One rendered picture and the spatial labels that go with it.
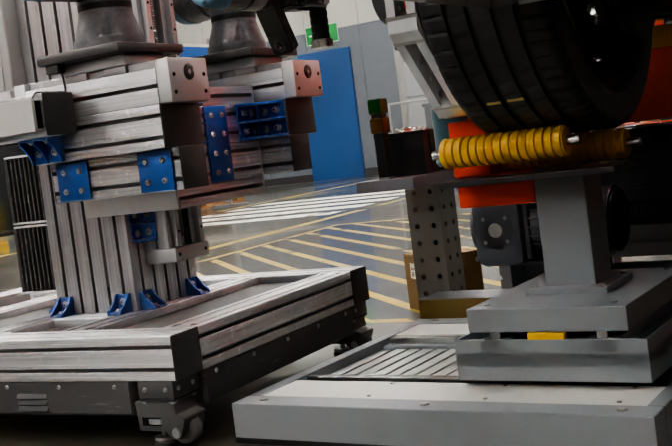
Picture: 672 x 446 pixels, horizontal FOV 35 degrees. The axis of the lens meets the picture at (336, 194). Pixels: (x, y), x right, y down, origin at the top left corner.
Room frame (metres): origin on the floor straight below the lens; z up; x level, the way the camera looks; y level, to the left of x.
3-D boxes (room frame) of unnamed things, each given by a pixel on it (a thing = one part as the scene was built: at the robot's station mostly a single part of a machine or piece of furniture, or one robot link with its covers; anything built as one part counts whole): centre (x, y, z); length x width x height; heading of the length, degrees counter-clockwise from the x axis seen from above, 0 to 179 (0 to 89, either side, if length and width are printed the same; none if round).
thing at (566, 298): (2.01, -0.44, 0.32); 0.40 x 0.30 x 0.28; 147
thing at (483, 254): (2.39, -0.51, 0.26); 0.42 x 0.18 x 0.35; 57
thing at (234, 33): (2.71, 0.20, 0.87); 0.15 x 0.15 x 0.10
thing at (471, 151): (1.95, -0.32, 0.51); 0.29 x 0.06 x 0.06; 57
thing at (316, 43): (2.09, -0.01, 0.83); 0.04 x 0.04 x 0.16
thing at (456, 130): (2.08, -0.33, 0.48); 0.16 x 0.12 x 0.17; 57
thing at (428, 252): (2.91, -0.26, 0.21); 0.10 x 0.10 x 0.42; 57
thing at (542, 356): (2.05, -0.47, 0.13); 0.50 x 0.36 x 0.10; 147
